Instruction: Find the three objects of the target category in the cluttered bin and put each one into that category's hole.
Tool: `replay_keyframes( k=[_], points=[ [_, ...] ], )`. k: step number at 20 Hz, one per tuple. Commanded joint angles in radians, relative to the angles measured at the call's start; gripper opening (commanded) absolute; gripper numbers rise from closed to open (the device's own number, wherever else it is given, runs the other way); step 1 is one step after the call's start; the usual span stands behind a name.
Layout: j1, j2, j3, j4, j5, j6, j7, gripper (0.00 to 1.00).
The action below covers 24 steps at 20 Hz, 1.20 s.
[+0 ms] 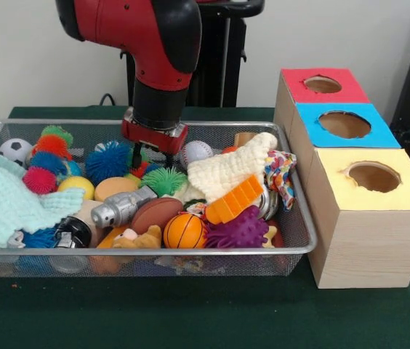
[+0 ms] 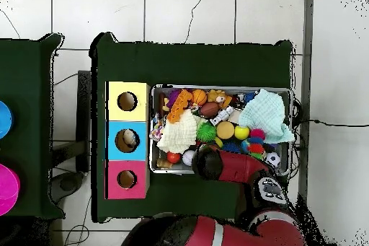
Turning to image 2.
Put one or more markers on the brown toy football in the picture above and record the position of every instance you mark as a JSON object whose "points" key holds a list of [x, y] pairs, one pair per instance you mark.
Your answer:
{"points": [[209, 109]]}

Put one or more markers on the cream knitted cloth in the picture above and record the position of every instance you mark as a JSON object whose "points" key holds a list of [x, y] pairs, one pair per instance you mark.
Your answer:
{"points": [[177, 135]]}

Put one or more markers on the magenta round disc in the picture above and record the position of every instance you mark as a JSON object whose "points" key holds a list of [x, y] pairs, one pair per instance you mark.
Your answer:
{"points": [[7, 189]]}

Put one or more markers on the orange ridged plastic toy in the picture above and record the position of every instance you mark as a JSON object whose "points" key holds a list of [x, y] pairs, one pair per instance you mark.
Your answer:
{"points": [[178, 107]]}

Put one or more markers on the mint green knitted cloth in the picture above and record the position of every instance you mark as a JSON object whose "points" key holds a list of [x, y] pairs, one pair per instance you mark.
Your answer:
{"points": [[265, 116]]}

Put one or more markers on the black and white soccer ball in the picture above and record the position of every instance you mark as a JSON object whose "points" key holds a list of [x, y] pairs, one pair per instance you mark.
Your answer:
{"points": [[272, 159]]}

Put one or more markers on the grey plastic toy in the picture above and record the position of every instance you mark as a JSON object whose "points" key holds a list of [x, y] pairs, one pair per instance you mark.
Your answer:
{"points": [[221, 116]]}

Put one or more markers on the plain yellow ball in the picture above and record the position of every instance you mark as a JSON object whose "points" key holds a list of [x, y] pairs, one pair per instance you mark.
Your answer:
{"points": [[241, 132]]}

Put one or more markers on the shallow silver mesh bin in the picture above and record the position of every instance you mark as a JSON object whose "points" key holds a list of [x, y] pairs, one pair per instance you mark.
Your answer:
{"points": [[285, 165]]}

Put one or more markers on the wooden box with three holes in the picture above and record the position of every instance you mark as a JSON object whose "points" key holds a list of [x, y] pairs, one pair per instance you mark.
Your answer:
{"points": [[138, 148]]}

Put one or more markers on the orange toy basketball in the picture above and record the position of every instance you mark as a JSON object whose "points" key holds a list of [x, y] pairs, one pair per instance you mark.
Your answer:
{"points": [[199, 97]]}

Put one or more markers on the blue round disc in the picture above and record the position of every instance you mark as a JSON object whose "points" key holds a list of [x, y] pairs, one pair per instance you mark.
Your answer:
{"points": [[5, 119]]}

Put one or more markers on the brown plush bear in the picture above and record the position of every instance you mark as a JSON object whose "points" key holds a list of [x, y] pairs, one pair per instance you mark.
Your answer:
{"points": [[217, 96]]}

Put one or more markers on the black upright panel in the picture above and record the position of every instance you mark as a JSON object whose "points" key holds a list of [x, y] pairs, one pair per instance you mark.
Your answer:
{"points": [[84, 107]]}

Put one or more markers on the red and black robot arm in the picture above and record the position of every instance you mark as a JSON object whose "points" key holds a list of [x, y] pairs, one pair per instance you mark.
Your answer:
{"points": [[236, 168]]}

